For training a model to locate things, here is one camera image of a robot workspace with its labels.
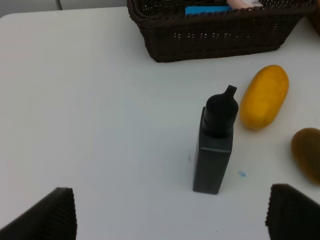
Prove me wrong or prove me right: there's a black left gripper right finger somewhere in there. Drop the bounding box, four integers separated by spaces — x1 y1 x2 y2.
265 184 320 240

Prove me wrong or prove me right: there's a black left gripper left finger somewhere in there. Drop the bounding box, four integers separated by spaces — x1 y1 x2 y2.
0 187 78 240

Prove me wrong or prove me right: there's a blue whiteboard eraser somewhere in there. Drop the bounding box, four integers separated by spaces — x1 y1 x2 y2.
184 5 232 16

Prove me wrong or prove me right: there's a pink spray bottle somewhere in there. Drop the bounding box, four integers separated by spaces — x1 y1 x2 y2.
226 0 263 10

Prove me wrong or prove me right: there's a brown kiwi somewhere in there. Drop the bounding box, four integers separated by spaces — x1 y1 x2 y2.
291 127 320 186

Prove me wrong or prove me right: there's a dark green pump bottle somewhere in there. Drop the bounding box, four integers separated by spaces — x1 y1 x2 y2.
192 85 239 195

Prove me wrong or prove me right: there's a yellow mango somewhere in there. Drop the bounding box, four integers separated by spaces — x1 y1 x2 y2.
239 65 289 130

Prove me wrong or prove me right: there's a dark brown wicker basket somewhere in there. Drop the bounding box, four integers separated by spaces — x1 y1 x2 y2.
127 0 318 63

